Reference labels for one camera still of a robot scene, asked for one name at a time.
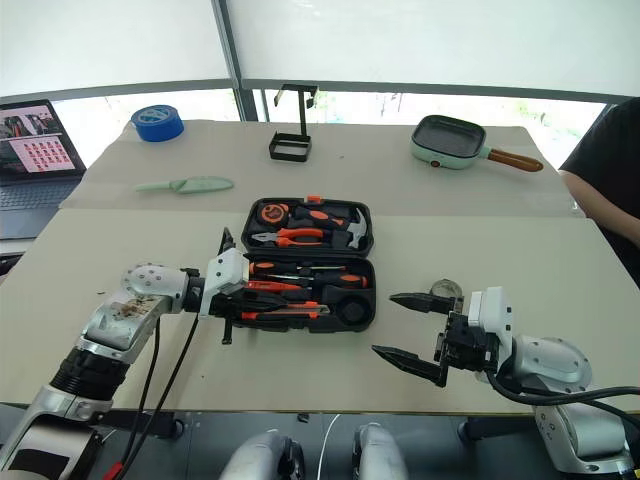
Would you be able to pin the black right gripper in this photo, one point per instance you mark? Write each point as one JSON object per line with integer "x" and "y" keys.
{"x": 470, "y": 350}

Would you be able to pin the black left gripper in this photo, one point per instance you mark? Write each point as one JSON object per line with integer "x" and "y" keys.
{"x": 227, "y": 310}

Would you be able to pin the orange tester screwdriver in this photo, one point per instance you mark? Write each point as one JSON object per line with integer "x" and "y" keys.
{"x": 275, "y": 286}

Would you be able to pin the orange black utility knife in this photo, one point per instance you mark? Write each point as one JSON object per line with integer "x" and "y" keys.
{"x": 305, "y": 314}

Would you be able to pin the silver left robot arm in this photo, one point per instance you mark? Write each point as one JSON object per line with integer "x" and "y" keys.
{"x": 150, "y": 285}

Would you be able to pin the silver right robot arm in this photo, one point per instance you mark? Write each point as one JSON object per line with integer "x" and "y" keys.
{"x": 550, "y": 360}

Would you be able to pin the person bare forearm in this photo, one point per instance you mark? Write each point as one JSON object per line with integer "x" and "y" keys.
{"x": 595, "y": 197}

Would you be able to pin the black tool case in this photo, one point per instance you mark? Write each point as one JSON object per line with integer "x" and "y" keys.
{"x": 350, "y": 312}

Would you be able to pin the black electrical tape roll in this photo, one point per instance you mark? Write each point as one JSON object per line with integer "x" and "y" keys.
{"x": 445, "y": 288}

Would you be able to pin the orange black tape measure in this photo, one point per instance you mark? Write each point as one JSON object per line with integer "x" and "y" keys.
{"x": 274, "y": 212}

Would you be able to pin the grey rounded leg cover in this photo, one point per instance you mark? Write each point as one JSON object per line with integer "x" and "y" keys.
{"x": 380, "y": 452}
{"x": 257, "y": 455}

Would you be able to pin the black table base leg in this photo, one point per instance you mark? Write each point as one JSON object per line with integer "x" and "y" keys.
{"x": 150, "y": 425}
{"x": 500, "y": 429}

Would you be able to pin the green knife in sheath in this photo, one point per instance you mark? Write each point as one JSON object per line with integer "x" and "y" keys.
{"x": 202, "y": 185}

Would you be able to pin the black metal stand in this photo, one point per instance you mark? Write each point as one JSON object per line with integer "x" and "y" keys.
{"x": 289, "y": 156}

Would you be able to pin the green square frying pan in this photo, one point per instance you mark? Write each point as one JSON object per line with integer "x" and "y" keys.
{"x": 447, "y": 142}

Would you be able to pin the blue tape roll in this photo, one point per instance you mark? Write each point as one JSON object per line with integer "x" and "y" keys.
{"x": 159, "y": 127}

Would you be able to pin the person in black shirt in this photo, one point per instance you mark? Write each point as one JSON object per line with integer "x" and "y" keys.
{"x": 615, "y": 145}

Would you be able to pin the open laptop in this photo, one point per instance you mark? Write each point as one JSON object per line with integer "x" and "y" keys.
{"x": 35, "y": 150}

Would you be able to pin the white window blind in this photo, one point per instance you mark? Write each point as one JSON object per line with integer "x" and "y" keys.
{"x": 100, "y": 40}
{"x": 425, "y": 35}

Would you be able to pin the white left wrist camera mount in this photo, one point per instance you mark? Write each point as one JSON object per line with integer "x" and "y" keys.
{"x": 225, "y": 272}

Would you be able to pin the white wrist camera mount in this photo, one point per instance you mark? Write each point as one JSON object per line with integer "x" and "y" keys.
{"x": 492, "y": 315}
{"x": 225, "y": 272}

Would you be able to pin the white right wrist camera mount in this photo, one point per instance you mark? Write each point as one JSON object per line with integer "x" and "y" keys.
{"x": 492, "y": 315}

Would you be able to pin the grey window frame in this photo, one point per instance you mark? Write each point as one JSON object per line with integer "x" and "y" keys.
{"x": 227, "y": 40}

